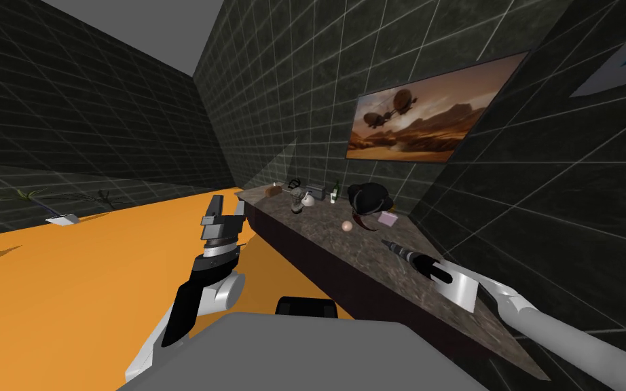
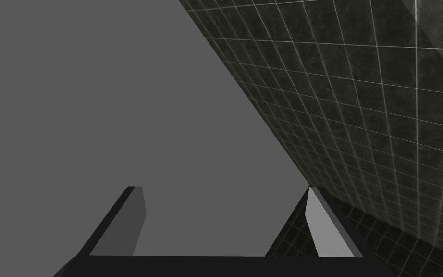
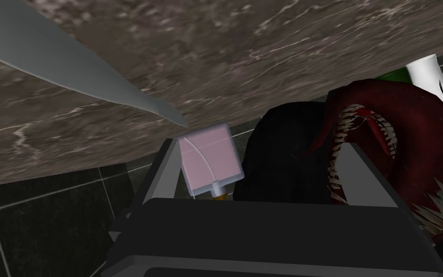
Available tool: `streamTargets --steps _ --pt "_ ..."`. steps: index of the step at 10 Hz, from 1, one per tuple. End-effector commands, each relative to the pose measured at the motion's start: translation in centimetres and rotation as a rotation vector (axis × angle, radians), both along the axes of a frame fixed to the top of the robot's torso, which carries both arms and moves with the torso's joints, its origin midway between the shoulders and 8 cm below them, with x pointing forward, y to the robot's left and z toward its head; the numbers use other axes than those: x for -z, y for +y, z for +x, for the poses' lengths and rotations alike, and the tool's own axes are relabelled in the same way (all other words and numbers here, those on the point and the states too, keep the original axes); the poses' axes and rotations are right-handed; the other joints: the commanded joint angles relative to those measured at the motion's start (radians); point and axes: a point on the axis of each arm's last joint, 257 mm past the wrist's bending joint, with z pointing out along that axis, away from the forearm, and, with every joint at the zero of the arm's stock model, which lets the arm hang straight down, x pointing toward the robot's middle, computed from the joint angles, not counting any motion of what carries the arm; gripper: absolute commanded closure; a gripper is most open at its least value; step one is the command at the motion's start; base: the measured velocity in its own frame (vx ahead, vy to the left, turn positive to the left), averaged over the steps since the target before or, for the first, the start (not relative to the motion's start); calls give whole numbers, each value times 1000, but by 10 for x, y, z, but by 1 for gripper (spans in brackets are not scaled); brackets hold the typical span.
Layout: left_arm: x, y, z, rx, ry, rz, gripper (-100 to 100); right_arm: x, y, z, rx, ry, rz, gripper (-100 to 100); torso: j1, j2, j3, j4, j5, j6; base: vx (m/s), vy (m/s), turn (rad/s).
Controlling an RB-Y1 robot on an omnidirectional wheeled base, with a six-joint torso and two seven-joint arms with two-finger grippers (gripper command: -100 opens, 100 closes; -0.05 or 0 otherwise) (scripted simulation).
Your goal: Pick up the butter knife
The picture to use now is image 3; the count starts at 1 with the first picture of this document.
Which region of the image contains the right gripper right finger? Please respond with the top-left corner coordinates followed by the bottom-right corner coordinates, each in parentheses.
top-left (334, 141), bottom-right (414, 210)

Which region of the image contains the white cup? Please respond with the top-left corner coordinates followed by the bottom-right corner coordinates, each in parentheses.
top-left (405, 53), bottom-right (443, 107)

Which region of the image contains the dark red toothed plant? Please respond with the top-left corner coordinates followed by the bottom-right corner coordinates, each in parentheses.
top-left (302, 78), bottom-right (443, 240)

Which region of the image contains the black round pot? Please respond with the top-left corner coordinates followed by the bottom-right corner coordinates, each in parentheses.
top-left (232, 101), bottom-right (346, 204)

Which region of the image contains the green object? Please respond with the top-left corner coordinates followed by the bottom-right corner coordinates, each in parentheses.
top-left (374, 67), bottom-right (413, 84)

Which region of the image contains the pink square bottle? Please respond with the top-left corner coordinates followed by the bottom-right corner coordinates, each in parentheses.
top-left (177, 123), bottom-right (245, 201)

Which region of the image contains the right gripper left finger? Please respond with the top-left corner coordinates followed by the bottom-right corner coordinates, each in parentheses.
top-left (130, 138), bottom-right (191, 206)

